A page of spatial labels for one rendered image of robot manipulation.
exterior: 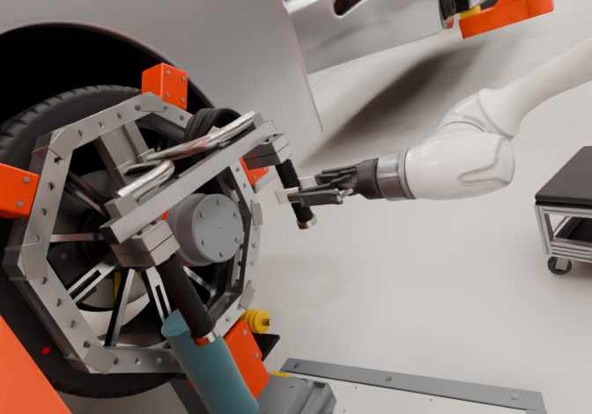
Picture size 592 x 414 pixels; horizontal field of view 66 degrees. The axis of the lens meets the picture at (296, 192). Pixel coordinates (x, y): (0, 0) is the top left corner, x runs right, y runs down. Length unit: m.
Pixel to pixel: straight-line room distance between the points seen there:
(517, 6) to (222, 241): 3.62
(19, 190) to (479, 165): 0.71
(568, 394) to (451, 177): 0.91
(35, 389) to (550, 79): 0.75
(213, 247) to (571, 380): 1.08
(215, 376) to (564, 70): 0.76
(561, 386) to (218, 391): 0.98
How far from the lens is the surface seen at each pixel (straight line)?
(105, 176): 1.14
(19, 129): 0.94
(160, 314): 1.09
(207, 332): 0.74
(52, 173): 0.86
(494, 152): 0.73
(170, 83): 1.04
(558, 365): 1.59
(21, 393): 0.39
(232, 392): 0.93
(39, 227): 0.84
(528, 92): 0.84
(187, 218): 0.83
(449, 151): 0.74
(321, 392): 1.44
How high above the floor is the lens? 1.13
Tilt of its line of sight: 19 degrees down
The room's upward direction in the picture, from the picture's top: 23 degrees counter-clockwise
